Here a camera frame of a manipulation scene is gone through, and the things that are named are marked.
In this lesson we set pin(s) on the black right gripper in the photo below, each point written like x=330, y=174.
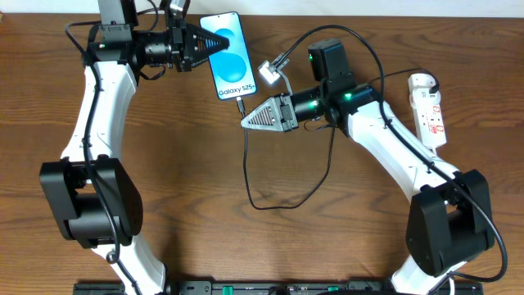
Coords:
x=287, y=111

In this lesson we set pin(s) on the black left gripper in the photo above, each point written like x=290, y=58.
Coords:
x=180, y=47

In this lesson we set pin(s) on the blue Galaxy smartphone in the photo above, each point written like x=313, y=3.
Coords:
x=231, y=67

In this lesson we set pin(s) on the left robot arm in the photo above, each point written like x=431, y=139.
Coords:
x=93, y=200

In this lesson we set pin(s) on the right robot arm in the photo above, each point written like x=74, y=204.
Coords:
x=450, y=217

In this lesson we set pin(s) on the white USB charger plug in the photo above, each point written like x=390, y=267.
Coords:
x=423, y=80

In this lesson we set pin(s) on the white power strip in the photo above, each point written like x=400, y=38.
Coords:
x=428, y=118

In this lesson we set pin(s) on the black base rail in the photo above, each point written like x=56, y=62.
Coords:
x=209, y=288

